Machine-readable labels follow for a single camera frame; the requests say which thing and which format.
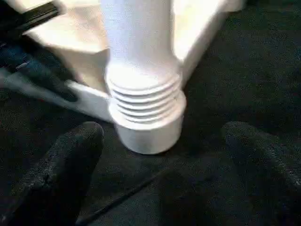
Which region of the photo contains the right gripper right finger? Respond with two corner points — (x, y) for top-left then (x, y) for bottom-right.
(221, 121), (301, 226)

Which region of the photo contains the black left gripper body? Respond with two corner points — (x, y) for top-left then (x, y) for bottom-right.
(0, 0), (61, 36)

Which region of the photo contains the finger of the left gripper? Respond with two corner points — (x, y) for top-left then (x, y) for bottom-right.
(0, 42), (79, 102)

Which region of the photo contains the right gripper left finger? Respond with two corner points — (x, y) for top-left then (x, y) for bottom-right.
(7, 121), (105, 226)

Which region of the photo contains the white plastic table top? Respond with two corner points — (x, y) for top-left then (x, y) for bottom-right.
(22, 0), (247, 156)

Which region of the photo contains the white plastic table leg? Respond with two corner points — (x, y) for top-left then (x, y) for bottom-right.
(100, 0), (183, 127)

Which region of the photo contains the black table mat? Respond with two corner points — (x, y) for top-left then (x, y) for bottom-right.
(0, 0), (301, 226)

